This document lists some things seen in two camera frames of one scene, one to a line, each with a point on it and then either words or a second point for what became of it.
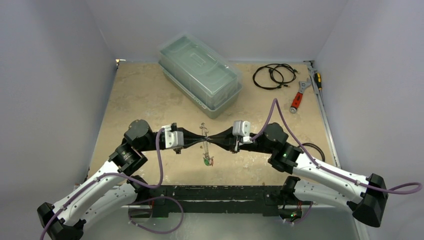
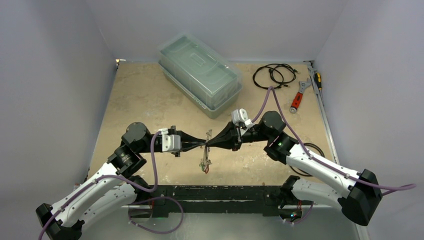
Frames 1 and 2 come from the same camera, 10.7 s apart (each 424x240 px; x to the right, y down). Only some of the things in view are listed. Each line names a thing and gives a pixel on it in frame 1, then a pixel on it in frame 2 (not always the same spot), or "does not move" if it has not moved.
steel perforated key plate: [204, 131] → [206, 162]
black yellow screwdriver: [318, 78] does not move
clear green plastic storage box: [203, 76] does not move
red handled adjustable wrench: [297, 100] does not move
